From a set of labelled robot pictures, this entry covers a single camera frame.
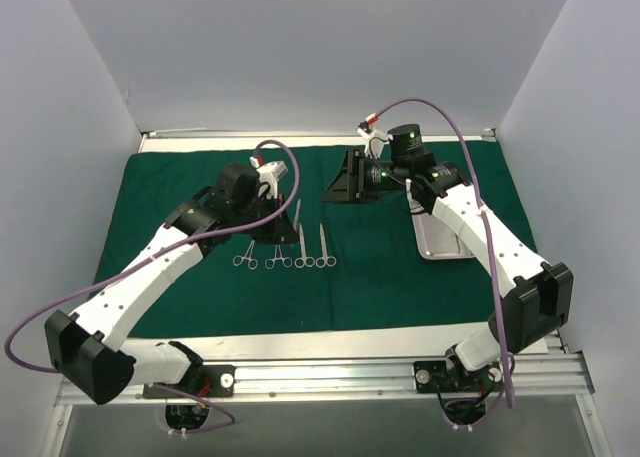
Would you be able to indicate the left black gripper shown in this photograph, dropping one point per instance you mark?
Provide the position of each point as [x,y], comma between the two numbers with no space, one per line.
[273,222]

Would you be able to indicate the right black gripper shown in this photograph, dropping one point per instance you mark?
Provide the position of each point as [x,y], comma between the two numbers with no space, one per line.
[356,175]

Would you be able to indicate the steel hemostat forceps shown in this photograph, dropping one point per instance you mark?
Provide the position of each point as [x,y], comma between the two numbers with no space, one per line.
[278,259]
[246,259]

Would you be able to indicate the steel surgical scissors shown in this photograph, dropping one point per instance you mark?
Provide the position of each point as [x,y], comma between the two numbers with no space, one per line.
[325,260]
[303,260]

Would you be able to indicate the dark green surgical cloth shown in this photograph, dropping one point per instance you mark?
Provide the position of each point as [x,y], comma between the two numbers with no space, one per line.
[379,281]

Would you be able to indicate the steel instrument tray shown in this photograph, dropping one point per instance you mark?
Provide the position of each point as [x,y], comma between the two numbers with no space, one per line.
[435,241]

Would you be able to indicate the steel tweezers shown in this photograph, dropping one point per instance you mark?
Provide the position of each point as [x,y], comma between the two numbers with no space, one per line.
[296,220]

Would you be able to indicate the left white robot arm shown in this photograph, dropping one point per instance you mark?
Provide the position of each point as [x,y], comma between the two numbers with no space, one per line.
[91,346]

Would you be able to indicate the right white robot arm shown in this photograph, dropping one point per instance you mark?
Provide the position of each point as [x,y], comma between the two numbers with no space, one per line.
[533,296]

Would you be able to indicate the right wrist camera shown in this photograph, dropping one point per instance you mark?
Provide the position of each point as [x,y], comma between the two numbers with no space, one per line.
[405,142]

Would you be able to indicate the rear aluminium rail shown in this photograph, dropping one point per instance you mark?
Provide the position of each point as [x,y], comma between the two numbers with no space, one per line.
[171,133]

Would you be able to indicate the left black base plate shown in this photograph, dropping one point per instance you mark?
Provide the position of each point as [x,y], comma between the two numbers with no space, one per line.
[215,377]

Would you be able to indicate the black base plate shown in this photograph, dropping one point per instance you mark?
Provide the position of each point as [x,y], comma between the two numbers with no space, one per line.
[215,377]
[445,376]

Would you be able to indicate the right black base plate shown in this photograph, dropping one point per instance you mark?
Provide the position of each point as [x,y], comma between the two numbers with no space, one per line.
[445,376]

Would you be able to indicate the front aluminium rail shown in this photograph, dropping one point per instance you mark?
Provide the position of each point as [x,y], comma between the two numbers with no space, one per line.
[550,374]

